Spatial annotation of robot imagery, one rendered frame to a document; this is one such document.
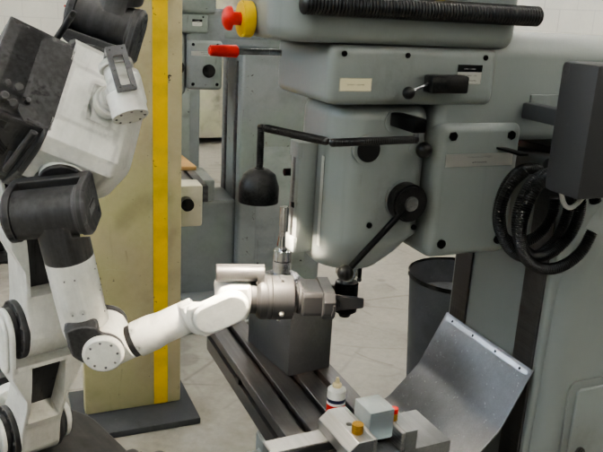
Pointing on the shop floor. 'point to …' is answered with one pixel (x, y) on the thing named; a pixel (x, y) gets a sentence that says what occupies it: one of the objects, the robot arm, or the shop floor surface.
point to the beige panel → (145, 247)
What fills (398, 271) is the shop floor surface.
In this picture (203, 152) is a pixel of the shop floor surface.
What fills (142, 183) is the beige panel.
